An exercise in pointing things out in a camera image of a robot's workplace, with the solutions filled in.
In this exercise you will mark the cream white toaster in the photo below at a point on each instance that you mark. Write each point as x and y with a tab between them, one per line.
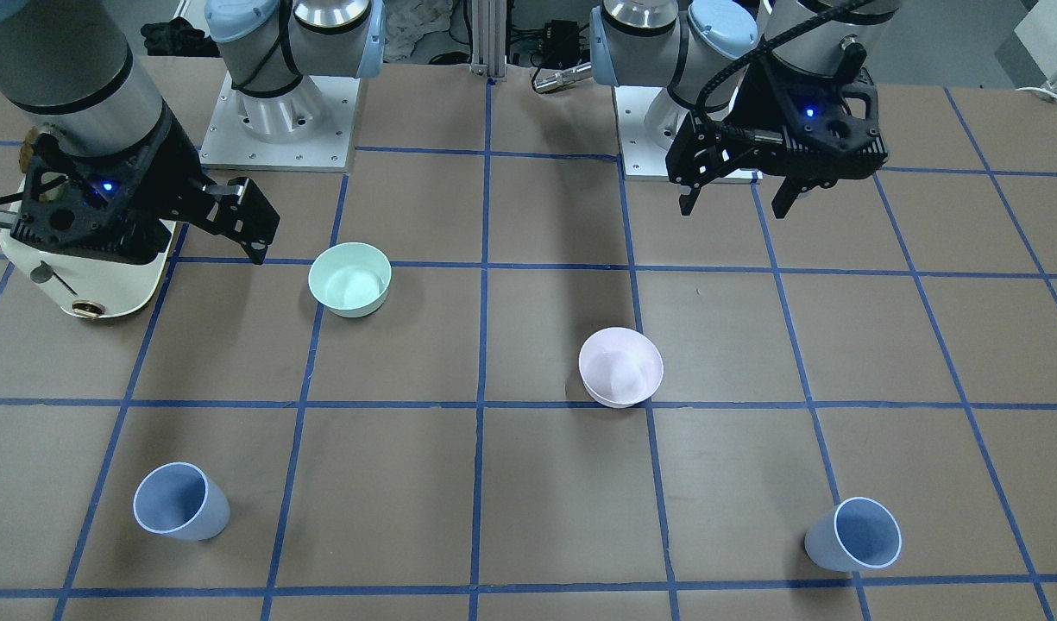
83	287

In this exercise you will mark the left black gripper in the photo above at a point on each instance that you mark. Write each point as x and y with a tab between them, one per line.
752	108

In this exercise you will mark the mint green bowl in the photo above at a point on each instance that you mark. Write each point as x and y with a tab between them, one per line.
351	279

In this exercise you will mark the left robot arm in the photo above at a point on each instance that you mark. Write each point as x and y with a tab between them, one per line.
700	53

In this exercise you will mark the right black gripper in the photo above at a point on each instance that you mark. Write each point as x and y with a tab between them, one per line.
167	169

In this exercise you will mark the pink bowl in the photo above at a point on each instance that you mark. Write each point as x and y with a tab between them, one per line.
620	367

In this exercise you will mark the blue cup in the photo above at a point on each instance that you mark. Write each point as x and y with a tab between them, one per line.
858	534
178	500

